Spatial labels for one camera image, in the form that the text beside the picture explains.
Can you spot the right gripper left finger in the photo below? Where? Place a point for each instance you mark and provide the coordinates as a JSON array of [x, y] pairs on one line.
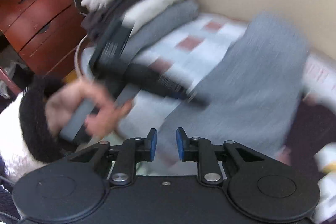
[[128, 155]]

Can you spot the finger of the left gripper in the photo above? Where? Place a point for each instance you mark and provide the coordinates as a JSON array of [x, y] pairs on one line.
[[161, 85]]

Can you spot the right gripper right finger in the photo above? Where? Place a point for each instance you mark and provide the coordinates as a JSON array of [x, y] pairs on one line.
[[200, 151]]

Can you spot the grey sweatshirt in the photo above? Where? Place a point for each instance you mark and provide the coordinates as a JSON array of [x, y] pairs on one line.
[[253, 92]]

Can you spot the white fluffy sleeve forearm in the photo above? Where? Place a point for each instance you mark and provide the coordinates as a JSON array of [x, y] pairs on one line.
[[26, 142]]

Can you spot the person's left hand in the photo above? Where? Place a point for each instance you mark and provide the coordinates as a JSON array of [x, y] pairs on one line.
[[61, 106]]

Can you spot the dark brown folded garment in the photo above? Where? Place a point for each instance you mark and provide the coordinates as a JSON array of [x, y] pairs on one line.
[[96, 22]]

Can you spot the cream folded garment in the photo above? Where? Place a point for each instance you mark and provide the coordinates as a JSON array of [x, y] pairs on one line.
[[143, 12]]

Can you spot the checkered red grey rug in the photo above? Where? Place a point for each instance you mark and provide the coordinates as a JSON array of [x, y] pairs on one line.
[[187, 55]]

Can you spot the red wooden drawer cabinet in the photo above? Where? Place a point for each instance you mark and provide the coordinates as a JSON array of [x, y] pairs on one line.
[[44, 33]]

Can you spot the grey folded garment bottom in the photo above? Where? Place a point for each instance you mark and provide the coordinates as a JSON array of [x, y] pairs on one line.
[[173, 17]]

